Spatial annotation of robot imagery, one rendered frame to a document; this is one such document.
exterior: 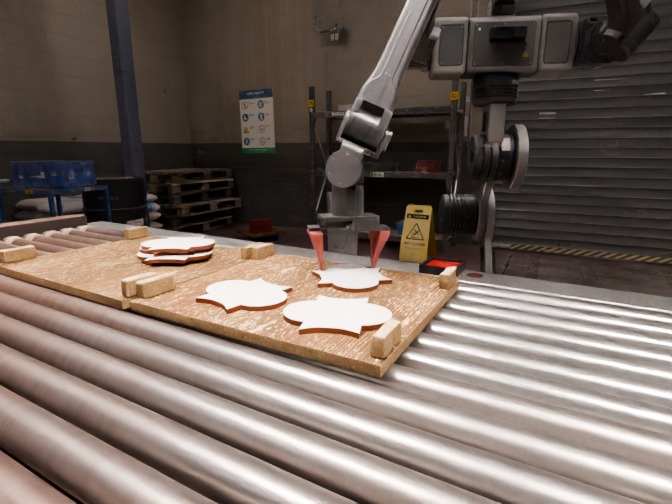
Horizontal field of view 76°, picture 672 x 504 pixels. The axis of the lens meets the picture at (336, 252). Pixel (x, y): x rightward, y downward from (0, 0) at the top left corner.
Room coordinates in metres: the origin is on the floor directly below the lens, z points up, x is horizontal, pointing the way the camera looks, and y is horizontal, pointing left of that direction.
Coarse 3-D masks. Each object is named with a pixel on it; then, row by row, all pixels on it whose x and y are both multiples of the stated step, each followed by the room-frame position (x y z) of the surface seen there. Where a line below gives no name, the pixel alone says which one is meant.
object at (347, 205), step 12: (336, 192) 0.74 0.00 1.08; (348, 192) 0.73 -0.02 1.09; (360, 192) 0.74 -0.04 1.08; (336, 204) 0.74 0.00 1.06; (348, 204) 0.73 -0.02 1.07; (360, 204) 0.74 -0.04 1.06; (324, 216) 0.74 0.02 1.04; (336, 216) 0.73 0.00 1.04; (348, 216) 0.73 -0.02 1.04; (360, 216) 0.73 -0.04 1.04; (372, 216) 0.73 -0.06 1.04
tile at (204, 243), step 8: (152, 240) 0.89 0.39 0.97; (160, 240) 0.89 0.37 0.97; (168, 240) 0.89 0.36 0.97; (176, 240) 0.89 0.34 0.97; (184, 240) 0.89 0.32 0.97; (192, 240) 0.89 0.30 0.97; (200, 240) 0.89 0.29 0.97; (208, 240) 0.89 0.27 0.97; (144, 248) 0.83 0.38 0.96; (152, 248) 0.81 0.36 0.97; (160, 248) 0.81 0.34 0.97; (168, 248) 0.81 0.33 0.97; (176, 248) 0.81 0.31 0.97; (184, 248) 0.81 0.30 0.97; (192, 248) 0.83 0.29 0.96; (200, 248) 0.84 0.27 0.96
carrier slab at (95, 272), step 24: (120, 240) 1.05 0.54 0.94; (144, 240) 1.05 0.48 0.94; (0, 264) 0.82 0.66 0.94; (24, 264) 0.82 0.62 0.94; (48, 264) 0.82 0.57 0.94; (72, 264) 0.82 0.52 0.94; (96, 264) 0.82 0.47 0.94; (120, 264) 0.82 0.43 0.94; (144, 264) 0.82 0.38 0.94; (168, 264) 0.82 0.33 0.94; (192, 264) 0.82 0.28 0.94; (216, 264) 0.82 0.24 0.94; (72, 288) 0.68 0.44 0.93; (96, 288) 0.67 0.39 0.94; (120, 288) 0.67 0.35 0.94
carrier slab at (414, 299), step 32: (288, 256) 0.88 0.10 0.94; (192, 288) 0.67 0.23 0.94; (320, 288) 0.67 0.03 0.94; (384, 288) 0.67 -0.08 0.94; (416, 288) 0.67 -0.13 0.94; (192, 320) 0.54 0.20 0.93; (224, 320) 0.53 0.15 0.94; (256, 320) 0.53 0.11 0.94; (416, 320) 0.53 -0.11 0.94; (288, 352) 0.47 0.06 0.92; (320, 352) 0.45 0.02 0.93; (352, 352) 0.44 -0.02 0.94
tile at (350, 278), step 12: (348, 264) 0.78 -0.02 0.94; (324, 276) 0.71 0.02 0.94; (336, 276) 0.71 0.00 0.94; (348, 276) 0.71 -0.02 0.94; (360, 276) 0.71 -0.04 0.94; (372, 276) 0.71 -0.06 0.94; (336, 288) 0.66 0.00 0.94; (348, 288) 0.64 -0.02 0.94; (360, 288) 0.64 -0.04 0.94; (372, 288) 0.65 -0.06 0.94
